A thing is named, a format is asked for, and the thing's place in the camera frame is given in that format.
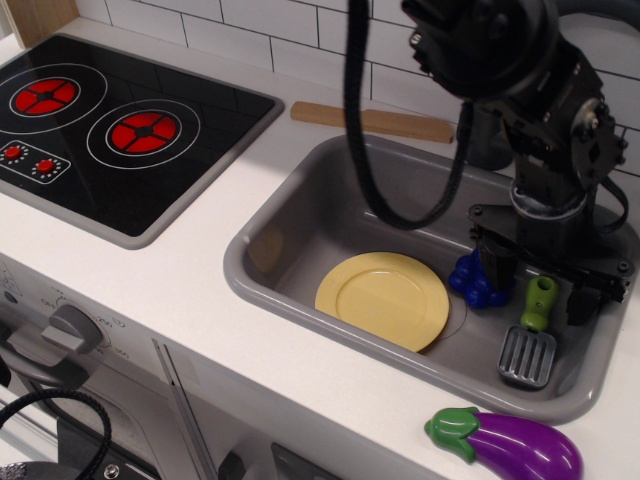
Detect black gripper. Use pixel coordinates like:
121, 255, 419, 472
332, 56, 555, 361
468, 204, 636, 326

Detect green handled grey spatula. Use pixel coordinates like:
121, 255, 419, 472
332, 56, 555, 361
497, 275, 559, 389

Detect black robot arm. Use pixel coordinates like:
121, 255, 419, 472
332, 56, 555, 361
402, 1, 635, 325

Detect yellow plate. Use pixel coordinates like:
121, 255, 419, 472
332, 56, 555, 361
315, 252, 450, 352

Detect grey sink basin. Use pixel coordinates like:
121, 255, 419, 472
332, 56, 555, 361
224, 137, 625, 424

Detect blue toy grapes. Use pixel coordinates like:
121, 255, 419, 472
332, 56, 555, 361
448, 249, 516, 310

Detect black faucet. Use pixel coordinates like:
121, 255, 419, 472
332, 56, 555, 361
464, 0, 640, 172

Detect purple toy eggplant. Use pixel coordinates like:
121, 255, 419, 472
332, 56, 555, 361
424, 407, 584, 479

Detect wooden block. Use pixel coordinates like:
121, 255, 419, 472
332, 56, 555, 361
290, 101, 454, 144

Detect black toy stove top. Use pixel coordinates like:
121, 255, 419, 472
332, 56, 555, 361
1, 35, 284, 249

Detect grey oven knob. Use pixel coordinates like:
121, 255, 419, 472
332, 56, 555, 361
41, 304, 103, 354

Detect wooden side panel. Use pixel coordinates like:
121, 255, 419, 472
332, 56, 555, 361
1, 0, 79, 49

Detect black braided cable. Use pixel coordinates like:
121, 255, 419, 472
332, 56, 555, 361
343, 0, 475, 231

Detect grey oven door handle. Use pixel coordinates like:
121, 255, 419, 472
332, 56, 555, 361
1, 325, 90, 390

